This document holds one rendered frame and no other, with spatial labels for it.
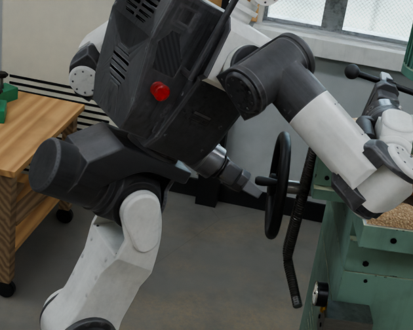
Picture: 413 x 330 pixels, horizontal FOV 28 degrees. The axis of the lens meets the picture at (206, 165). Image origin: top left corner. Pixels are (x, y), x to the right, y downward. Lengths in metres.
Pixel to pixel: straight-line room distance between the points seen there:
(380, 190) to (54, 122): 1.85
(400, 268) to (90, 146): 0.86
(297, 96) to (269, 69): 0.07
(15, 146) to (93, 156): 1.32
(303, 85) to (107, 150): 0.41
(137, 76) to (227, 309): 1.68
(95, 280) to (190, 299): 1.35
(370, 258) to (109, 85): 0.81
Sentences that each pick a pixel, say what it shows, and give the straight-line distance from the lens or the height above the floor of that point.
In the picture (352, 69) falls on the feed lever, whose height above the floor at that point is 1.21.
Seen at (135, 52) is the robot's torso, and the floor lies 1.29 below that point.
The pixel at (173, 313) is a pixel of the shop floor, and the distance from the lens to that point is 3.02.
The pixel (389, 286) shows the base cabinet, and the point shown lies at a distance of 2.12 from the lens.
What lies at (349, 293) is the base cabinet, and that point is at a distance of 2.11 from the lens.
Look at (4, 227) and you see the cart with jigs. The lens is 2.88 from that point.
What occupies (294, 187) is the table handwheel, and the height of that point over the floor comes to 0.82.
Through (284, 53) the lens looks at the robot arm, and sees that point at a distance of 1.47.
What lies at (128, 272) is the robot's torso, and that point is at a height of 0.80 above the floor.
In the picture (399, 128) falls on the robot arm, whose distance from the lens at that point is 1.66.
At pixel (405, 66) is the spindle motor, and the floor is 1.19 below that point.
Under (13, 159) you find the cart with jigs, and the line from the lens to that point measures 2.82.
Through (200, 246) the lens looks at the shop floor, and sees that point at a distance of 3.42.
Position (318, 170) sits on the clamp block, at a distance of 2.08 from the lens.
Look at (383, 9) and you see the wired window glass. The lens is 3.48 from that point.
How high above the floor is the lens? 1.79
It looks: 26 degrees down
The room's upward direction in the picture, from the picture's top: 8 degrees clockwise
